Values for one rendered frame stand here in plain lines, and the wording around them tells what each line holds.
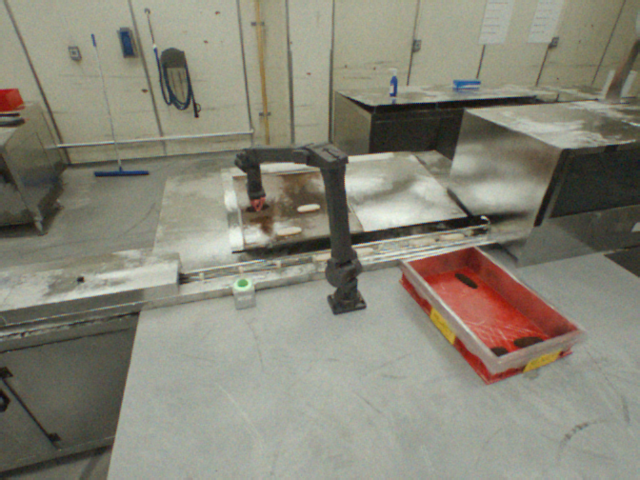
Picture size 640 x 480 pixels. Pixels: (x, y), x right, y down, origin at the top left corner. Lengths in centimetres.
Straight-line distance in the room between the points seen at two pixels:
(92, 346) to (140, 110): 381
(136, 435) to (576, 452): 103
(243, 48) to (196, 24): 54
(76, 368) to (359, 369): 99
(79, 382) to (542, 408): 149
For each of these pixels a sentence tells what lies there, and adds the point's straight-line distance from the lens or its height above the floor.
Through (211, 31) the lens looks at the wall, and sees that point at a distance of 479.
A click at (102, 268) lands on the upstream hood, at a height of 92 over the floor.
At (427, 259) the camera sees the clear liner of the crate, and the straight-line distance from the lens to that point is 135.
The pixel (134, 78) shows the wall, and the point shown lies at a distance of 491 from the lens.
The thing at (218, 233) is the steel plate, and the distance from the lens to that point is 166.
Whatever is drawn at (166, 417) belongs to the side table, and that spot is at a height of 82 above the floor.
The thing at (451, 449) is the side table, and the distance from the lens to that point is 101.
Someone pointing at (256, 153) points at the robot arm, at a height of 123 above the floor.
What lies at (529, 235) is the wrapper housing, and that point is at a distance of 152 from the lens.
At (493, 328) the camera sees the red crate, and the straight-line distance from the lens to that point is 129.
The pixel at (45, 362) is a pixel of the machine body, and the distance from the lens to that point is 157.
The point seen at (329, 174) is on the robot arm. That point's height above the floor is 128.
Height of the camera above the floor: 168
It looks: 33 degrees down
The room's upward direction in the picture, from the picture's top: straight up
